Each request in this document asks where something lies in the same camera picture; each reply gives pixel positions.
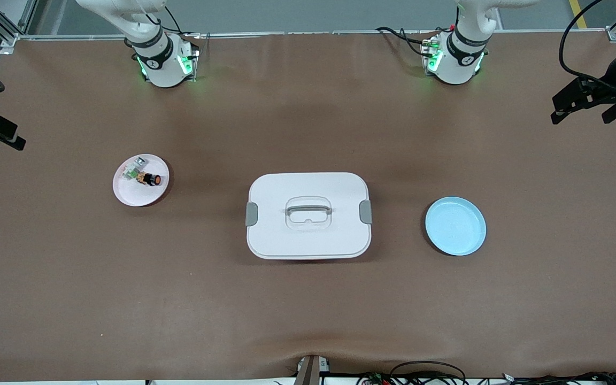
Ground white lidded storage box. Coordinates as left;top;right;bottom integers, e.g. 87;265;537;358
245;172;373;261

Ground pink round plate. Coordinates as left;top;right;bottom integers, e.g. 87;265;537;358
112;153;171;207

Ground light blue round plate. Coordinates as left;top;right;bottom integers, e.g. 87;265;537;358
425;196;487;257

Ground brown table mat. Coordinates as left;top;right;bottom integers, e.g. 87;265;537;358
0;31;616;383

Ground black base cables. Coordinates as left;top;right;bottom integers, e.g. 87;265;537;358
376;26;440;57

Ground black base cable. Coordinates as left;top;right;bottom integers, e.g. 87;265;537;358
150;5;202;41

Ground aluminium frame rail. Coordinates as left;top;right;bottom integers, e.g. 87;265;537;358
17;29;616;41

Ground black cable bundle with loop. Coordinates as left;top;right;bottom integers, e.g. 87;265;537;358
356;361;467;385

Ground aluminium camera stand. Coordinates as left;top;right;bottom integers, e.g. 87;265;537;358
295;355;331;385

